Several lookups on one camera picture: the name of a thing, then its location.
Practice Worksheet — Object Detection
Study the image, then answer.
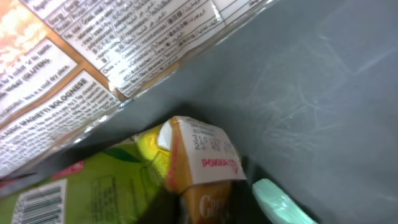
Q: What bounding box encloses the mint green tissue pack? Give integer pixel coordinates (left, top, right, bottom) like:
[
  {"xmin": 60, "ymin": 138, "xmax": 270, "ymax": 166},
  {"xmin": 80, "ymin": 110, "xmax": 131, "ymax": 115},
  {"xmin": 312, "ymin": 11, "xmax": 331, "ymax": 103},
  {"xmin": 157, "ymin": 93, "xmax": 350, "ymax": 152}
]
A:
[{"xmin": 252, "ymin": 179, "xmax": 317, "ymax": 224}]

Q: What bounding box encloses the grey plastic shopping basket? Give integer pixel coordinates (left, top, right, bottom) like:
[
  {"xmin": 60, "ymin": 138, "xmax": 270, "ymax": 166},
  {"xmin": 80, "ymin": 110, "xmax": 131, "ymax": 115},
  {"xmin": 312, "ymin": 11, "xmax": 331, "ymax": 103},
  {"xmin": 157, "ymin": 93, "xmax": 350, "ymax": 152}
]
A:
[{"xmin": 1, "ymin": 0, "xmax": 397, "ymax": 223}]

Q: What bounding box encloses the orange spaghetti packet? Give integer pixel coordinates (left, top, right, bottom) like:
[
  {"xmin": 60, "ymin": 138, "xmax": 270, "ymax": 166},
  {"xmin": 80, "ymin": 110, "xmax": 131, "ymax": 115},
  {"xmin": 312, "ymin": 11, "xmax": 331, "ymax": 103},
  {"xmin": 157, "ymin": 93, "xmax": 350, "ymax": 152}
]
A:
[{"xmin": 1, "ymin": 0, "xmax": 271, "ymax": 177}]

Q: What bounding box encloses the green drink carton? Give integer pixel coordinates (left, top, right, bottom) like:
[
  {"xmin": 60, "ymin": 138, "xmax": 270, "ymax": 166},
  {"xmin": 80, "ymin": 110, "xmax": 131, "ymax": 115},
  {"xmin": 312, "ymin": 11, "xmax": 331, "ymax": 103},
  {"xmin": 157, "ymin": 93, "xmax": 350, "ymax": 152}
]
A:
[{"xmin": 1, "ymin": 116, "xmax": 246, "ymax": 223}]

